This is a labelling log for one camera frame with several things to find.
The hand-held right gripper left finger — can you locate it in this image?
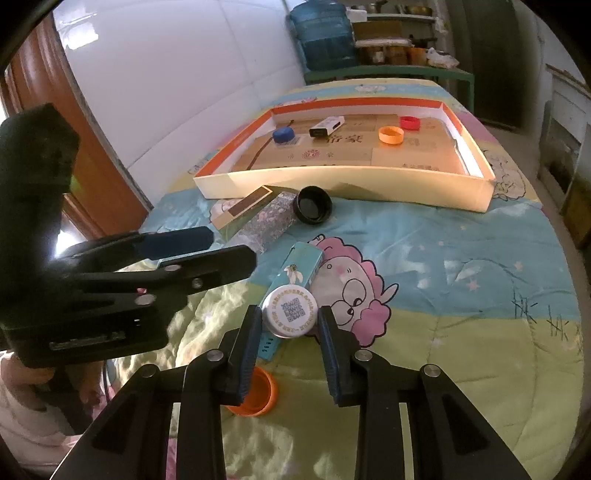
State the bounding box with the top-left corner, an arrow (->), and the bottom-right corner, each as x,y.
60,305 -> 264,480

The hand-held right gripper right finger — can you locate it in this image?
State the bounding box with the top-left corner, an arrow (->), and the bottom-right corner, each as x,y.
316,305 -> 532,480

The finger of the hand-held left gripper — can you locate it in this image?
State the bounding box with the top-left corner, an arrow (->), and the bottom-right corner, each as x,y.
64,225 -> 214,265
60,244 -> 257,320

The large orange lid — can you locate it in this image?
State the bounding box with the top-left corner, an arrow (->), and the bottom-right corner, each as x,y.
226,367 -> 279,417

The white round cap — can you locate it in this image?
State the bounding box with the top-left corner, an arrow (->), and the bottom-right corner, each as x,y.
261,285 -> 319,339

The gold rectangular box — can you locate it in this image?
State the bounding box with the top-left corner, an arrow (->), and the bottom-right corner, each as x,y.
210,185 -> 273,230

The clear floral-pattern box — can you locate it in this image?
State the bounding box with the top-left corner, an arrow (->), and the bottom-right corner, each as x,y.
226,189 -> 301,254

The teal rectangular box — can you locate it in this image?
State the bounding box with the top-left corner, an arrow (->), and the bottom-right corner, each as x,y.
267,242 -> 326,296

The black bottle cap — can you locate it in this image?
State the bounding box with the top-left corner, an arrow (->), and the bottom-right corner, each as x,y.
294,185 -> 333,225

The shallow cardboard box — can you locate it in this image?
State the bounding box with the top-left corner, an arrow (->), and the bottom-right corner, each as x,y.
191,97 -> 497,213

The white cartoon-print box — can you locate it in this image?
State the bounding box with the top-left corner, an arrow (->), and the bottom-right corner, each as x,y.
308,116 -> 345,138

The printed cartoon blanket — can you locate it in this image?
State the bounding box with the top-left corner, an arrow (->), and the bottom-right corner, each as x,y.
106,76 -> 585,480

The person's white clothing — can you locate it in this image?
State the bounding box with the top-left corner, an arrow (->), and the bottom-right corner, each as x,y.
0,351 -> 93,467

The blue water jug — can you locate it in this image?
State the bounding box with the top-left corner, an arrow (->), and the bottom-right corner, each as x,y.
288,0 -> 361,72

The green low table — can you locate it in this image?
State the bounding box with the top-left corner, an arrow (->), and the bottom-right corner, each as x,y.
302,65 -> 476,114

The row of food jars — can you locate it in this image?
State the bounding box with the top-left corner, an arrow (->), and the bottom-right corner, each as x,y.
355,39 -> 428,66

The brown cardboard carton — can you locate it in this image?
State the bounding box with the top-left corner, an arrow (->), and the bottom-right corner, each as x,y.
353,21 -> 402,41

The white plastic bag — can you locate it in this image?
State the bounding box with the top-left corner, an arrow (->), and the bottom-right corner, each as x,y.
425,47 -> 460,69

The white metal shelf rack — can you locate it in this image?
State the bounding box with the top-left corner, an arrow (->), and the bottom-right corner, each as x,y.
348,0 -> 439,51

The dark green refrigerator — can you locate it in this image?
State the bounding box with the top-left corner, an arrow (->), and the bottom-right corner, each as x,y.
445,0 -> 546,132

